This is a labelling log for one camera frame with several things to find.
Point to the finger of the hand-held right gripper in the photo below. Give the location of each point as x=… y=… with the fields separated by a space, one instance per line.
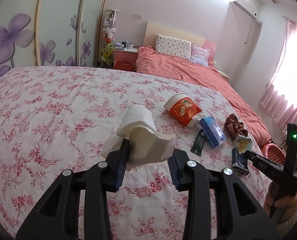
x=266 y=163

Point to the beige and pink headboard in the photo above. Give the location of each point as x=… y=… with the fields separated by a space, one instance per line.
x=163 y=30

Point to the pink striped pillow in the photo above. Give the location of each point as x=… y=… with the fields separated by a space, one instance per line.
x=201 y=55

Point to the blue tissue pack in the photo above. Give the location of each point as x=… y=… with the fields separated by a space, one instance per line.
x=212 y=131

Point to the floral print pillow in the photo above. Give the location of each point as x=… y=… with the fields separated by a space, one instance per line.
x=173 y=46

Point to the pink floral tablecloth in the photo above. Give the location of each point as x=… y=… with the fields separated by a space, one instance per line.
x=63 y=120

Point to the person's right forearm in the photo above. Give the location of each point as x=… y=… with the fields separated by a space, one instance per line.
x=293 y=218

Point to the white tissue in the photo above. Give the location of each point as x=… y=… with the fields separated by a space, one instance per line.
x=143 y=135

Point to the white mug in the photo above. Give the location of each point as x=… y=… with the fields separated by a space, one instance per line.
x=130 y=45

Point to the white wall socket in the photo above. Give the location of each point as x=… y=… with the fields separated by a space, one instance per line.
x=137 y=15

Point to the brown scrunchie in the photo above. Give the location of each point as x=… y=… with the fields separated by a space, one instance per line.
x=234 y=126

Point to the wardrobe with purple flowers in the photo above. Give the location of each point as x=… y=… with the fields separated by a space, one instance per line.
x=51 y=30

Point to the orange plastic laundry basket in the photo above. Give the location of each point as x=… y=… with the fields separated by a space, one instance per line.
x=273 y=151

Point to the white air conditioner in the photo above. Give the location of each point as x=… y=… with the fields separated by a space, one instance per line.
x=244 y=6

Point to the bed with orange duvet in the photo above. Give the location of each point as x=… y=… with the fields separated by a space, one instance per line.
x=201 y=77

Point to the red and white paper cup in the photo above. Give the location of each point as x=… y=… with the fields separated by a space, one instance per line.
x=186 y=110

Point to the clear tube of plush toys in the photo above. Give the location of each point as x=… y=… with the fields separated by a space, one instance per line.
x=109 y=37

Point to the crumpled cream wrapper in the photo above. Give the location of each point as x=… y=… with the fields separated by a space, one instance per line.
x=242 y=143

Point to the pink window curtain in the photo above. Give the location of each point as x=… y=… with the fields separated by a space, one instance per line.
x=286 y=85

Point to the blue packet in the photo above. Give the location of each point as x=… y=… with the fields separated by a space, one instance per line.
x=241 y=163

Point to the pink nightstand with mugs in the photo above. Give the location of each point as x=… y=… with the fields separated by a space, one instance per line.
x=124 y=55

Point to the dark green sachet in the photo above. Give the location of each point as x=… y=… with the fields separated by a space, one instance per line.
x=198 y=143

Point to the white rolling cart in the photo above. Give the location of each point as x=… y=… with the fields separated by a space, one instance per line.
x=281 y=135

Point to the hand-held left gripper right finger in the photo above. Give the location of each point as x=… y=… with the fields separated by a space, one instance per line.
x=174 y=171

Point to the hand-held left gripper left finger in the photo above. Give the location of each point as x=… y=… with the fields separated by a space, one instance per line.
x=121 y=166

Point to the person's right hand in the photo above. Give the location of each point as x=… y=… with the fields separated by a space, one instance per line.
x=288 y=205

